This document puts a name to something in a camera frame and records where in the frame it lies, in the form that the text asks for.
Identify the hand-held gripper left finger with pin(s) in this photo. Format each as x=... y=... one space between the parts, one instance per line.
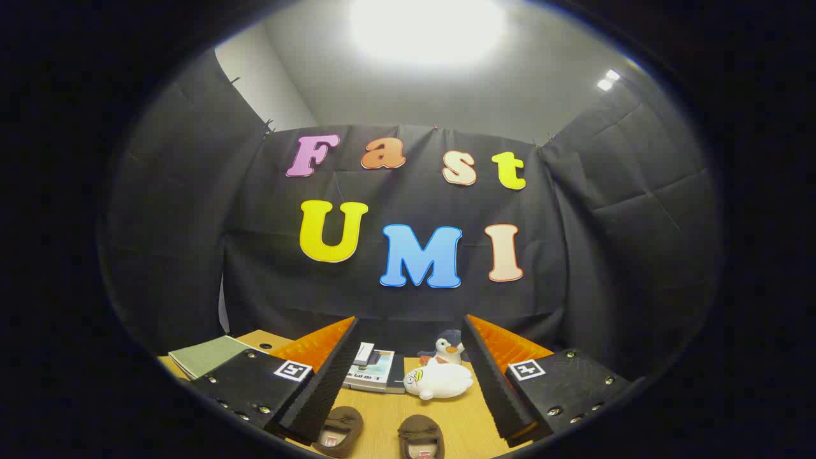
x=325 y=389

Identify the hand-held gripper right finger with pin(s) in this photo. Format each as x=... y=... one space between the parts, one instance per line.
x=497 y=389

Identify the brown fuzzy shoe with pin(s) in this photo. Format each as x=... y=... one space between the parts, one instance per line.
x=341 y=421
x=421 y=428

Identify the green fabric storage box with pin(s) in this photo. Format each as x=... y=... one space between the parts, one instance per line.
x=207 y=357

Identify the teal and white book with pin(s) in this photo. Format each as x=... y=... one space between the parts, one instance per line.
x=373 y=375

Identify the small blue-cover book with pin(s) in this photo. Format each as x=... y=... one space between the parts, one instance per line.
x=364 y=354

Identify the white seal plush toy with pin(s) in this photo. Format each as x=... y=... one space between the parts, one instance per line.
x=443 y=381

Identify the penguin plush toy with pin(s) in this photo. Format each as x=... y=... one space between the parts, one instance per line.
x=449 y=347

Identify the dark cover book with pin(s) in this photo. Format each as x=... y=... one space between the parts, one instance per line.
x=399 y=373

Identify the small ceiling spotlights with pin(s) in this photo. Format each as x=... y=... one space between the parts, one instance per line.
x=607 y=80

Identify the large ceiling light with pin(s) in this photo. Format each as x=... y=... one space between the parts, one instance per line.
x=427 y=29

